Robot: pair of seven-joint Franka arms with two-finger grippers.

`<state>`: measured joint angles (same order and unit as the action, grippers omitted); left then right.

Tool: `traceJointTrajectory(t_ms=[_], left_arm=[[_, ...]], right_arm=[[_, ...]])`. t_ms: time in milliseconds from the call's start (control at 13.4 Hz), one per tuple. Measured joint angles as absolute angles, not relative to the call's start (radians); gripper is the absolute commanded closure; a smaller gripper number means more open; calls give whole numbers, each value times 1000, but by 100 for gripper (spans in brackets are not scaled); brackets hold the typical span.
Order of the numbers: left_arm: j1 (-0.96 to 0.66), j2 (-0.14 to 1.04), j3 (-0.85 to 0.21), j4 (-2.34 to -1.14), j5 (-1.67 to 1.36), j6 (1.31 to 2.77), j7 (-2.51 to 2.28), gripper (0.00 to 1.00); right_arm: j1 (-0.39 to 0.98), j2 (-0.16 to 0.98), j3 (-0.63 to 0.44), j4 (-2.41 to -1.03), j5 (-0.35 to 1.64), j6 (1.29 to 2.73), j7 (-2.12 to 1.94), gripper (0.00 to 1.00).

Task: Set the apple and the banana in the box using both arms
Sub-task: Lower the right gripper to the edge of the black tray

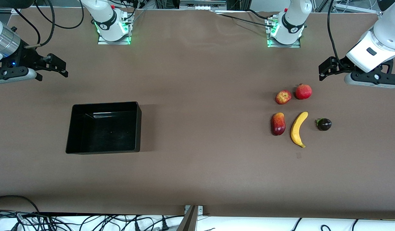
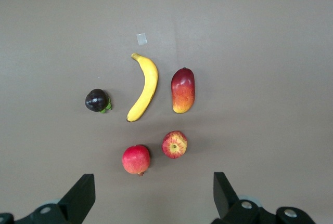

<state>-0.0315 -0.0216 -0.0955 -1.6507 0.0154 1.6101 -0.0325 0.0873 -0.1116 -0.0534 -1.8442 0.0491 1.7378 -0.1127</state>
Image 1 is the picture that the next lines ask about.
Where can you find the red yellow apple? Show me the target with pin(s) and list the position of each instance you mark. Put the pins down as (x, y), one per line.
(283, 97)

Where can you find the yellow banana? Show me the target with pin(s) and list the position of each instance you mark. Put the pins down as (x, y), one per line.
(297, 128)

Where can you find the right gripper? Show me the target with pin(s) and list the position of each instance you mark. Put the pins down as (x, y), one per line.
(28, 57)

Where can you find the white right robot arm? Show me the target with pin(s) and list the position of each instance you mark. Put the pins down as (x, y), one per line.
(104, 12)

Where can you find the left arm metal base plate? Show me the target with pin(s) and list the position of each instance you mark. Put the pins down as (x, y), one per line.
(274, 45)

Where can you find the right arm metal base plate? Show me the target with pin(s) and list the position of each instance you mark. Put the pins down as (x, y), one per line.
(103, 41)

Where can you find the dark grey mounting bar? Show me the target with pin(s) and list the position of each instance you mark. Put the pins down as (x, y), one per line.
(188, 221)

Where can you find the red pomegranate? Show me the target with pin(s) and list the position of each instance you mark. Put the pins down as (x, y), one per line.
(303, 92)

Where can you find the red mango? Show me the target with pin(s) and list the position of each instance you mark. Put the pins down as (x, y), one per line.
(278, 124)

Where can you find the black plastic box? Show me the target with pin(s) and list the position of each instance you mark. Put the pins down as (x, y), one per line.
(104, 134)

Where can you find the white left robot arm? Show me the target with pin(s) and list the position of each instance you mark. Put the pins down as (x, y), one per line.
(297, 12)

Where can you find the silver metal bracket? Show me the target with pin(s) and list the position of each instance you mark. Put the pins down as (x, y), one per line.
(200, 210)

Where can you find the dark purple eggplant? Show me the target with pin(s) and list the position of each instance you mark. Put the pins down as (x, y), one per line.
(324, 124)

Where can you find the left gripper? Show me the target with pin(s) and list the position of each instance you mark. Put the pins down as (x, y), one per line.
(339, 64)

